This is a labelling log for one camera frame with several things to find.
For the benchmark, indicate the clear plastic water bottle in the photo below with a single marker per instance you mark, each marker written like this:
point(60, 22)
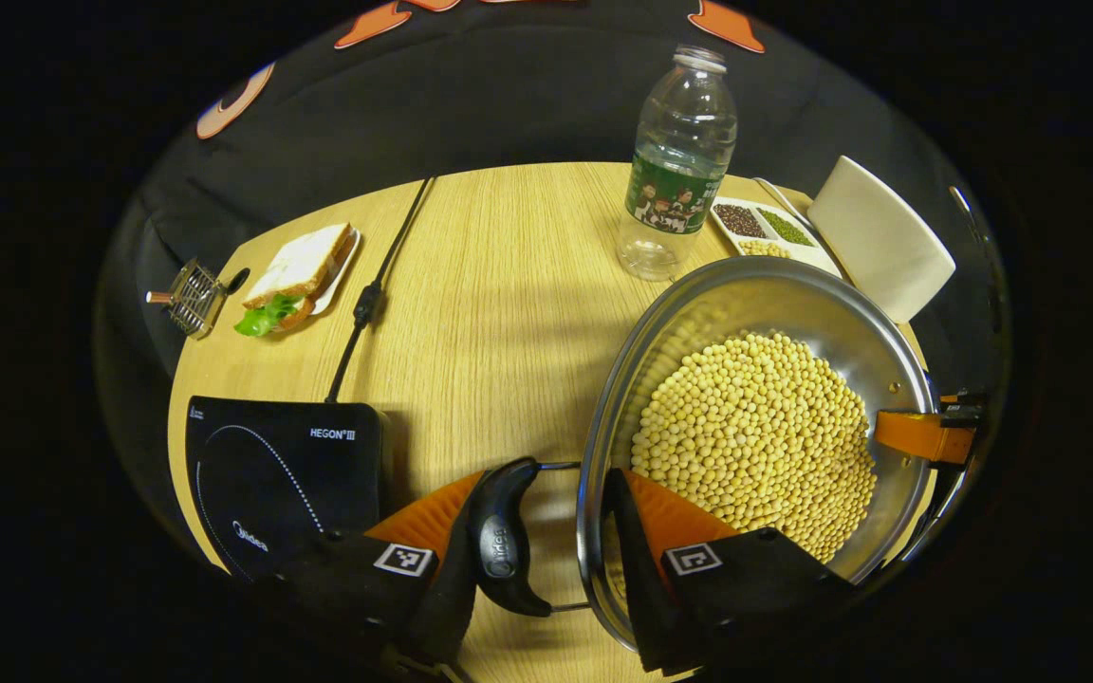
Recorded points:
point(679, 142)

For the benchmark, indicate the black backdrop cloth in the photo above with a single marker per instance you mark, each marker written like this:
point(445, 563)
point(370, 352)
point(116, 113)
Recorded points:
point(509, 104)

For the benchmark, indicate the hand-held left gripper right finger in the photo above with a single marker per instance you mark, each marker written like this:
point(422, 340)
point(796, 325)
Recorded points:
point(641, 588)

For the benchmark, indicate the small white plate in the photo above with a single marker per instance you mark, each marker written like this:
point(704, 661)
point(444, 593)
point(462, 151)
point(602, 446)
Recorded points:
point(342, 280)

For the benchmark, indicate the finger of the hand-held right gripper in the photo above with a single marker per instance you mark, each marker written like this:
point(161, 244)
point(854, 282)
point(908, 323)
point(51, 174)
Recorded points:
point(926, 438)

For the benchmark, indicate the black induction cooktop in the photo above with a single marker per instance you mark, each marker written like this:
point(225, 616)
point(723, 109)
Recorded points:
point(271, 474)

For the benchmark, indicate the soybeans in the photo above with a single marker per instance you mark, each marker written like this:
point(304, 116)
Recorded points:
point(755, 436)

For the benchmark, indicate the white box-shaped appliance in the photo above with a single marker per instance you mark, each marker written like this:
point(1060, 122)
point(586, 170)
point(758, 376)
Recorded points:
point(879, 237)

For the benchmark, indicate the stainless steel pot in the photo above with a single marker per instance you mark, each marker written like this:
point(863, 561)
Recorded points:
point(698, 304)

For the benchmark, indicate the white divided dish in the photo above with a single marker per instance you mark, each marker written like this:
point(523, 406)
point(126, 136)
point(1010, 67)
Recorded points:
point(817, 254)

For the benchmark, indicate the sandwich with lettuce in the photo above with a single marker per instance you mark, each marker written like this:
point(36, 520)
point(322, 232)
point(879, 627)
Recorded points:
point(305, 266)

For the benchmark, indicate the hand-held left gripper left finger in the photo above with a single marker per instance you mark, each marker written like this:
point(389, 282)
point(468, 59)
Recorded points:
point(442, 617)

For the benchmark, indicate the small black oval piece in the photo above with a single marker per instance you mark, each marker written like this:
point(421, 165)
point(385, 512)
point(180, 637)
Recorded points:
point(237, 281)

